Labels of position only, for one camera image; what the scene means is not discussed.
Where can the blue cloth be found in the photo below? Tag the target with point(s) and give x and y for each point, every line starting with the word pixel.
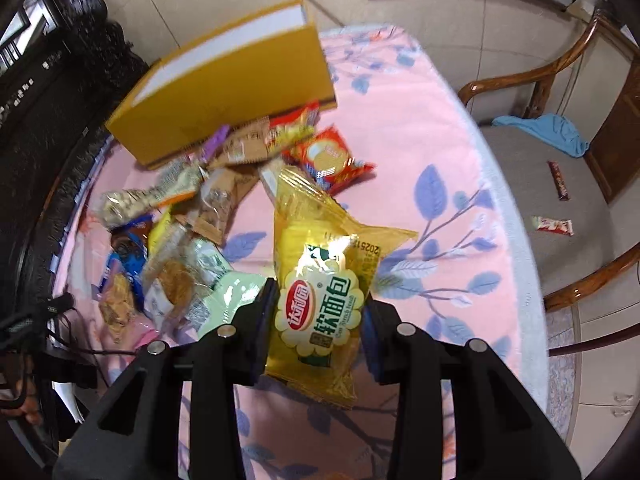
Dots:
pixel 560 132

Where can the red cracker packet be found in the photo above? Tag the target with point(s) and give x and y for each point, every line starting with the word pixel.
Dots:
pixel 327 157

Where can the dark carved wooden cabinet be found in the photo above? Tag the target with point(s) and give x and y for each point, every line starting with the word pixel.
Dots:
pixel 50 110

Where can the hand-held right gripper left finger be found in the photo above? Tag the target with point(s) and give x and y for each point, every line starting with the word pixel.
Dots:
pixel 267 310

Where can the red yellow snack packet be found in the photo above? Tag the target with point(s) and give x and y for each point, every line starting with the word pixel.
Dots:
pixel 290 127

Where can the brown snack bar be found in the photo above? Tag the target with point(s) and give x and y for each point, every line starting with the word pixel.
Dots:
pixel 559 180

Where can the purple snack packet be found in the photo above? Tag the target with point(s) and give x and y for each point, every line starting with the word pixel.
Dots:
pixel 216 142

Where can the yellow bread packet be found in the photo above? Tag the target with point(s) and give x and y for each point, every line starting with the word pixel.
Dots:
pixel 320 270

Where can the yellow cardboard box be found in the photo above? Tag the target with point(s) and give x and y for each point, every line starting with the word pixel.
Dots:
pixel 225 85

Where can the pink floral tablecloth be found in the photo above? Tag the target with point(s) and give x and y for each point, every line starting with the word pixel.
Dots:
pixel 425 135

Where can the clear pastry packet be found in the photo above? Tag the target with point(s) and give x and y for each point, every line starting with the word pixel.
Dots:
pixel 172 280

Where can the white cabinet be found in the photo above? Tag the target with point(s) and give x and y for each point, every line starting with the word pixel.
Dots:
pixel 610 385

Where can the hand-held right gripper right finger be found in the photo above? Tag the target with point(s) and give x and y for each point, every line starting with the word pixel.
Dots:
pixel 369 330

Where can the clear cracker packet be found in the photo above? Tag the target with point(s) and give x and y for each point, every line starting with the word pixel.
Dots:
pixel 116 307

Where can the wooden armchair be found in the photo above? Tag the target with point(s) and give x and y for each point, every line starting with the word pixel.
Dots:
pixel 525 170

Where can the white red snack packet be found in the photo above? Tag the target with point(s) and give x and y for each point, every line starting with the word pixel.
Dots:
pixel 552 226

